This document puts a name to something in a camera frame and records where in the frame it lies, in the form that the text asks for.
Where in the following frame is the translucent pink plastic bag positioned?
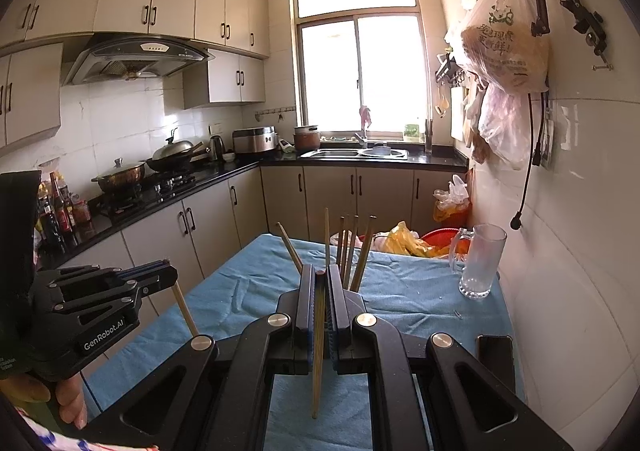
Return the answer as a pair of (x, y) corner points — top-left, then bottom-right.
(477, 81), (534, 170)

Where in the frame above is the wall paper card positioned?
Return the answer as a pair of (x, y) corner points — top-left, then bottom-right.
(540, 106), (559, 168)

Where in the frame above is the black clamp mount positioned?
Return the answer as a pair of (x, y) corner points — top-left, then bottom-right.
(520, 0), (610, 71)

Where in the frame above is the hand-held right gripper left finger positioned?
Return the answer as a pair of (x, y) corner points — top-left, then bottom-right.
(87, 263), (318, 451)

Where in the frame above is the steel range hood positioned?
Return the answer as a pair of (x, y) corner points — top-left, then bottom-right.
(62, 34), (216, 86)

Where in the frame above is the clear glass mug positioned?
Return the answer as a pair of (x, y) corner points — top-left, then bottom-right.
(448, 224), (508, 300)

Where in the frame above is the blue tablecloth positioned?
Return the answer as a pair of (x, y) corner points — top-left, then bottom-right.
(82, 233), (526, 451)

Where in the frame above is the brown hanging bag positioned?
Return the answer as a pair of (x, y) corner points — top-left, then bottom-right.
(462, 86), (489, 165)

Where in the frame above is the sliding kitchen window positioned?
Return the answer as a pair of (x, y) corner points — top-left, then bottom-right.
(289, 0), (432, 142)

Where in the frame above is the black wok with lid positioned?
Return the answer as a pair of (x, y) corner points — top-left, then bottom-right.
(145, 128), (206, 173)

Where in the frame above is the steel double sink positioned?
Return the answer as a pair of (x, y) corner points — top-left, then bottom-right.
(300, 147), (410, 161)

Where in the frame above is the yellow plastic bag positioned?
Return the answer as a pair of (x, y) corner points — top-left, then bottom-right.
(375, 221), (433, 258)

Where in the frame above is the slender wooden chopstick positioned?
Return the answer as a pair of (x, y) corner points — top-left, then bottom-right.
(171, 280), (200, 338)
(311, 271), (326, 419)

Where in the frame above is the black wall utensil rack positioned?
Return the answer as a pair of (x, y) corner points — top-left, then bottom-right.
(435, 54), (469, 85)

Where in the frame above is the white cutting board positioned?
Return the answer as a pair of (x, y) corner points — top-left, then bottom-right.
(450, 86), (469, 142)

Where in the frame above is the cluster of condiment bottles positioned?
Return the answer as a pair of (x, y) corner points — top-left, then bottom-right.
(35, 171), (94, 253)

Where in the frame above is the gas stove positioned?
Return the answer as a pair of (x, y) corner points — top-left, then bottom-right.
(95, 171), (198, 221)

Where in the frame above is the printed white clothing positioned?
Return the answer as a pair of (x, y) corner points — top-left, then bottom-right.
(15, 406), (157, 451)

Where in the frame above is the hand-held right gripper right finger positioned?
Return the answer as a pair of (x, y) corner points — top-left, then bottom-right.
(325, 265), (576, 451)

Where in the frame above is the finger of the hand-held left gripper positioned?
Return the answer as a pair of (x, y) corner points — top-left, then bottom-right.
(132, 265), (179, 300)
(117, 259), (168, 273)

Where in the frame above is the black cable with plug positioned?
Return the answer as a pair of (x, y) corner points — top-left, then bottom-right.
(510, 91), (549, 231)

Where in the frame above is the bunch of brown chopsticks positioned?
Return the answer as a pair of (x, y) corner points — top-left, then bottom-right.
(276, 208), (377, 293)

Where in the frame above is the black smartphone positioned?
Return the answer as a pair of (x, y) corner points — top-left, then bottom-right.
(475, 335), (516, 394)

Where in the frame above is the steel pot with glass lid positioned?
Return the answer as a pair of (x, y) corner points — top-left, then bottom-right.
(91, 158), (147, 194)

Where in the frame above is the orange plastic bag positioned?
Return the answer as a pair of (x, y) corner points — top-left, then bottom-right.
(432, 201), (472, 228)

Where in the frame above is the silver rice cooker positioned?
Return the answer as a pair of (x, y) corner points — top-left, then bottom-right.
(232, 126), (280, 154)

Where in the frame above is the person's left hand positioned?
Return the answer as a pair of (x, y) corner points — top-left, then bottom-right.
(0, 371), (90, 431)

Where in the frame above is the white printed plastic bag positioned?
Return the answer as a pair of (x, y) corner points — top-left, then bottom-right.
(460, 0), (551, 94)

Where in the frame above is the red cooking pot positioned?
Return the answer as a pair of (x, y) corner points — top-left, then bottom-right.
(292, 125), (321, 151)

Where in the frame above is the red plastic basin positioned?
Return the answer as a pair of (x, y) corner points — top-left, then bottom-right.
(419, 227), (473, 259)

